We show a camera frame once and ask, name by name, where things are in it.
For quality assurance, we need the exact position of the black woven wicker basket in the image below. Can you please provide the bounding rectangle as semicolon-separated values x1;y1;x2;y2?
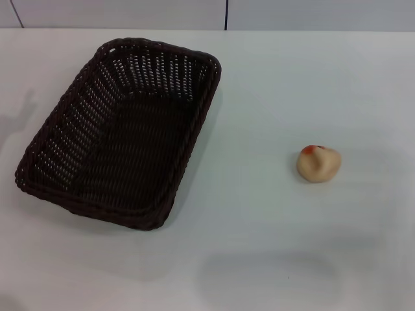
14;38;223;231

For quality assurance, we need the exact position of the beige bun with red spot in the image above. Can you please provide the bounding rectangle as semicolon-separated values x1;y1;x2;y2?
296;144;342;184

